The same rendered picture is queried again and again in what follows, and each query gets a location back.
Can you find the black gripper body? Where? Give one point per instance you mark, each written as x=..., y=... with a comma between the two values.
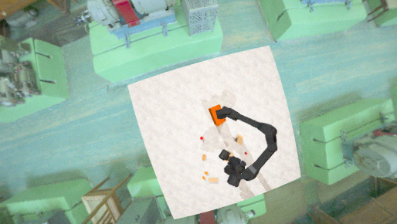
x=224, y=155

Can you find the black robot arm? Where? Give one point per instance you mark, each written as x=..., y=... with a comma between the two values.
x=238, y=167

